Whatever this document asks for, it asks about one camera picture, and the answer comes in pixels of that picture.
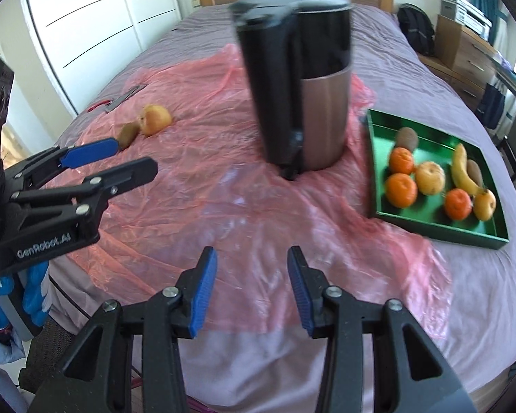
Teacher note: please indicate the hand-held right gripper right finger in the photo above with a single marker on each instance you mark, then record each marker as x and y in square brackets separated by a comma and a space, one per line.
[301, 292]

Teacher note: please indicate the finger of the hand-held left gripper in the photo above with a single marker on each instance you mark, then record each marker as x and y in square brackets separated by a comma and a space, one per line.
[129, 174]
[90, 152]

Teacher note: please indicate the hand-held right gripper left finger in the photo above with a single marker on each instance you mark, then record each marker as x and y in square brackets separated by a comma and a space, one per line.
[204, 292]

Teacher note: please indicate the brown kiwi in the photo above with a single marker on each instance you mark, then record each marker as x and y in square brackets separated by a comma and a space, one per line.
[475, 172]
[406, 137]
[130, 134]

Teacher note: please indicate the green tray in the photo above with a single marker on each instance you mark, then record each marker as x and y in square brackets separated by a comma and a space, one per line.
[434, 223]

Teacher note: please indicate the orange mandarin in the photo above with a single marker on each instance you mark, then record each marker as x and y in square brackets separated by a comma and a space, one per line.
[400, 189]
[401, 160]
[458, 203]

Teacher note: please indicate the striped pepino melon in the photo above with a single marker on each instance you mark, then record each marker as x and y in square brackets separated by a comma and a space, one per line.
[430, 177]

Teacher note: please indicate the yellow banana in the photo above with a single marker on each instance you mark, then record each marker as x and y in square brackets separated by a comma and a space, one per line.
[459, 167]

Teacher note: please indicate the person's left forearm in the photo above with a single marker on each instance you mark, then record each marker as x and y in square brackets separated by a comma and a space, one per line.
[0, 348]

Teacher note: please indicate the person's left hand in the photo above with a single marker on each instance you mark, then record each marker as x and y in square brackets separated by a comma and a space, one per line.
[36, 297]

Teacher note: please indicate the red and yellow apple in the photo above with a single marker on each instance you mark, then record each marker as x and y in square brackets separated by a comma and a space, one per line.
[155, 119]

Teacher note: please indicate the grey flat tool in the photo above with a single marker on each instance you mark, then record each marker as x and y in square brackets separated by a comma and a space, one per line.
[127, 96]

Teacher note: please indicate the pink plastic sheet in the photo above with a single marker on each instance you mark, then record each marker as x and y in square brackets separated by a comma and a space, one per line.
[241, 206]

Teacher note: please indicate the white wardrobe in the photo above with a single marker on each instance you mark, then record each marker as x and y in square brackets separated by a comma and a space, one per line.
[90, 17]

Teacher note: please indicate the copper and black kettle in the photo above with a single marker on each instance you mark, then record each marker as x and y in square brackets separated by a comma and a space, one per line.
[322, 124]

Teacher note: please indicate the grey purple bed blanket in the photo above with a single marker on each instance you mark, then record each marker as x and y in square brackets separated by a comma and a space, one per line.
[477, 288]

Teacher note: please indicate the dark blue cloth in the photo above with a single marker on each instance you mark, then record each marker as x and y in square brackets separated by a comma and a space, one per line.
[492, 105]

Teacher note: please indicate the black backpack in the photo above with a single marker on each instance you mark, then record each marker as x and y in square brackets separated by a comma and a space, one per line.
[415, 30]

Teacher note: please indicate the wooden dresser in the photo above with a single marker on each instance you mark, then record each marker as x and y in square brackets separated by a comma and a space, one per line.
[460, 47]

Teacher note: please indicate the grey storage box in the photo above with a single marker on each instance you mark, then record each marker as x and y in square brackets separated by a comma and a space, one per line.
[449, 6]

